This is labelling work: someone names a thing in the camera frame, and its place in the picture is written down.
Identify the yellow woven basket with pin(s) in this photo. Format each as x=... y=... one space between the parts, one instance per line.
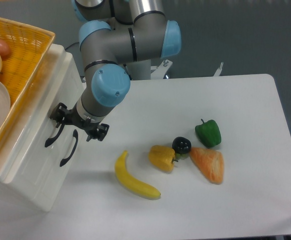
x=29 y=45

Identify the black round toy fruit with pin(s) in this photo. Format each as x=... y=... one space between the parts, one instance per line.
x=181 y=145

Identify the yellow bell pepper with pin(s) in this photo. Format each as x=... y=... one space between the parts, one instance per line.
x=162 y=157

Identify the green bell pepper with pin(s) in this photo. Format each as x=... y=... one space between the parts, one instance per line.
x=208 y=133

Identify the yellow banana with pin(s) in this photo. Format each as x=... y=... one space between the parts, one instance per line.
x=131 y=183

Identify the white drawer cabinet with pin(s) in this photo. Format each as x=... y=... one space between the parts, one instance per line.
x=33 y=147

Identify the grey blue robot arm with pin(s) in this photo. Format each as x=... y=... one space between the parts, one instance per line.
x=114 y=33

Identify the pink peach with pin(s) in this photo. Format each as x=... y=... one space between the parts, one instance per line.
x=5 y=50

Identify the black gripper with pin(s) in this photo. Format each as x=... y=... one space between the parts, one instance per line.
x=64 y=116

